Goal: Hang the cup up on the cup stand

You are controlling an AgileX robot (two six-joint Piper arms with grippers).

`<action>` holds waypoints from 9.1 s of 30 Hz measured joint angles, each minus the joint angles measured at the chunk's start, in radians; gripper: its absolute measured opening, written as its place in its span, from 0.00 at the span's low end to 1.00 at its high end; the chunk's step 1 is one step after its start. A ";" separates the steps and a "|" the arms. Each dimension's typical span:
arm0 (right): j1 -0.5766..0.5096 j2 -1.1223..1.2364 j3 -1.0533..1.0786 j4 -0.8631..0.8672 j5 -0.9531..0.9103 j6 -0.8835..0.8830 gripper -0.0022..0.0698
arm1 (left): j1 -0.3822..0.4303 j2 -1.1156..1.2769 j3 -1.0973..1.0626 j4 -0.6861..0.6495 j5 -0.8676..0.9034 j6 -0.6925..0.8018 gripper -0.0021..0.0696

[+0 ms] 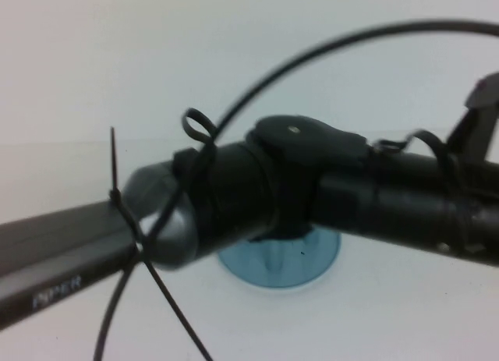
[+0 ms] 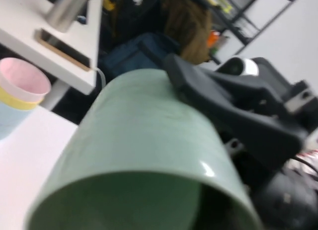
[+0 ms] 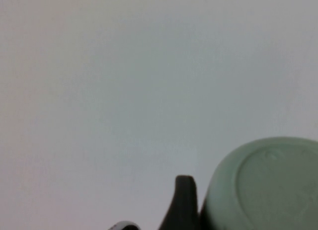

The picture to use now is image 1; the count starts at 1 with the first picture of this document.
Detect black flat strap loop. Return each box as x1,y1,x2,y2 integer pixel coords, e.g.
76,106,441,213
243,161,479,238
181,107,218,159

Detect black ribbon cable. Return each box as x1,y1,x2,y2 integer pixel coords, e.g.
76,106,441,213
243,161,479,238
370,129,471,257

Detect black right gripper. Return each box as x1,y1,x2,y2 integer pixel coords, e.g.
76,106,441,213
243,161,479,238
448,154,499,269

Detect black round camera cable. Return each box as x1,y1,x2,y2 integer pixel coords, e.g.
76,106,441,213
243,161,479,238
92,19,499,361

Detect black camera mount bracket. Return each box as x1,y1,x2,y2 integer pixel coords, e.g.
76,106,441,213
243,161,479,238
445,70,499,164

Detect black zip tie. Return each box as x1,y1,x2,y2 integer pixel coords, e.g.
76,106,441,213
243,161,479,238
109,126,143,245
136,242,214,361

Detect blue cup stand white caps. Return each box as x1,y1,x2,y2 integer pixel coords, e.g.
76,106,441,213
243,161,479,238
216,225,342,290

